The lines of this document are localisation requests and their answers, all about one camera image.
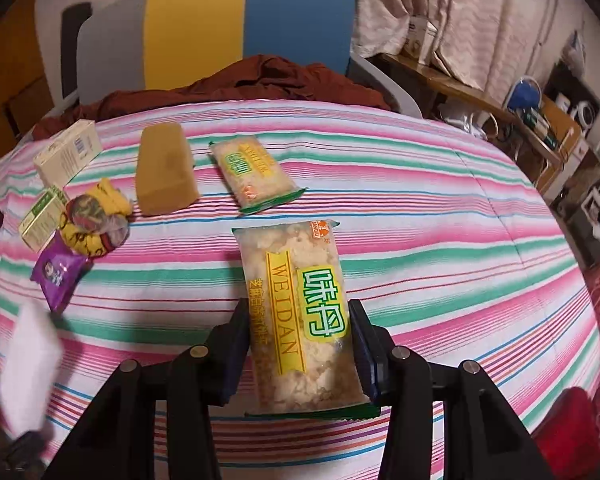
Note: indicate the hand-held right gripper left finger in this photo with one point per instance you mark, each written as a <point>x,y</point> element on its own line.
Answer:
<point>235,360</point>

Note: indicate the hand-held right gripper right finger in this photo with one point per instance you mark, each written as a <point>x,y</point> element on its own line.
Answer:
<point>367,360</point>

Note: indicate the clear yellow green snack packet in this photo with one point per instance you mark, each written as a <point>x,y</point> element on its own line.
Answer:
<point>300,320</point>
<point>250,170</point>

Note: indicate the purple snack packet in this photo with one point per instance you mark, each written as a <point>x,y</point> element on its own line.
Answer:
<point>57,270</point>

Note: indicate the small green white box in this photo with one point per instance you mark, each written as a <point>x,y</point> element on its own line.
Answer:
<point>42,217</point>

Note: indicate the yellow tan block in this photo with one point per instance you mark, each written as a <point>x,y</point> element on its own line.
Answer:
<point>165,175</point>

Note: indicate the yellow printed packet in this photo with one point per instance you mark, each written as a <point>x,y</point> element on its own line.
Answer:
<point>107,197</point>

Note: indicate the large cream carton box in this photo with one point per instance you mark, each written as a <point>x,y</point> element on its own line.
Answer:
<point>65,155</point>

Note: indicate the pink green striped tablecloth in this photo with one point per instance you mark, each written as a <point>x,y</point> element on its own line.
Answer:
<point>430,210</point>

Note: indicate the red plush stool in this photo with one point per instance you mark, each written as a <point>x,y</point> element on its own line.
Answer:
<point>575,425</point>

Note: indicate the brown red cloth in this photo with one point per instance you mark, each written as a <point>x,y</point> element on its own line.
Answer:
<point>280,82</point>

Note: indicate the wooden side shelf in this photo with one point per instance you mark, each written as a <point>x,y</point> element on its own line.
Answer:
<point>455,85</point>

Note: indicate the wooden wardrobe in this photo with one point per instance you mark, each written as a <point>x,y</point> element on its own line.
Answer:
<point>10,85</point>

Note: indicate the blue round container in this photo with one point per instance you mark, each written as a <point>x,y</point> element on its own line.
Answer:
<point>522,95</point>

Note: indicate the white round device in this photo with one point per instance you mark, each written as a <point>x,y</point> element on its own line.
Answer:
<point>586,112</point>

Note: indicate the grey yellow blue chair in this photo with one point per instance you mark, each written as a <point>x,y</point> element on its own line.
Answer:
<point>195,25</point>

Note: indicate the pale patterned curtain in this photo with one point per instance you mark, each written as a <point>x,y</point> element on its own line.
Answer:
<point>480,5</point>

